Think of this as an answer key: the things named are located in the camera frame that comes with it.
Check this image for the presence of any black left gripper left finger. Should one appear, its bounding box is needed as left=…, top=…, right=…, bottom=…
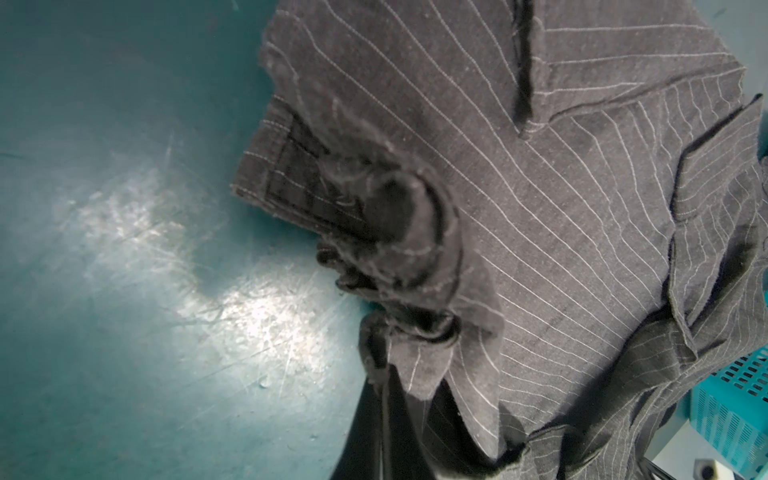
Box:
left=330, top=371, right=387, bottom=480

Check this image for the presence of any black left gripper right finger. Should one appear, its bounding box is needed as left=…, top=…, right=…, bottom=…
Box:
left=383, top=365, right=436, bottom=480

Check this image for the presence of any dark grey striped shirt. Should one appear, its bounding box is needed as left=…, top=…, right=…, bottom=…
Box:
left=233, top=1, right=767, bottom=479

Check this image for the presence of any teal plastic basket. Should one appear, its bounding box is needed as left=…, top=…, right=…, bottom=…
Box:
left=689, top=347, right=767, bottom=479

